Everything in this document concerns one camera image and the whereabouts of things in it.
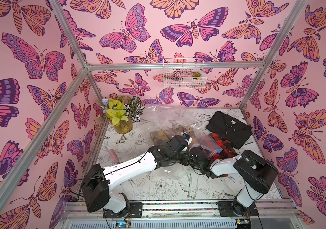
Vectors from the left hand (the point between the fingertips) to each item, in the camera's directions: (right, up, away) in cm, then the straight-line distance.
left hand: (193, 157), depth 74 cm
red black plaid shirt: (+24, +1, +18) cm, 30 cm away
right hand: (-5, -1, +18) cm, 18 cm away
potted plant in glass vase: (-41, +25, +11) cm, 49 cm away
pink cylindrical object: (-49, -3, +19) cm, 52 cm away
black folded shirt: (+37, +11, +30) cm, 49 cm away
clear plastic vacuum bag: (-20, +17, +38) cm, 47 cm away
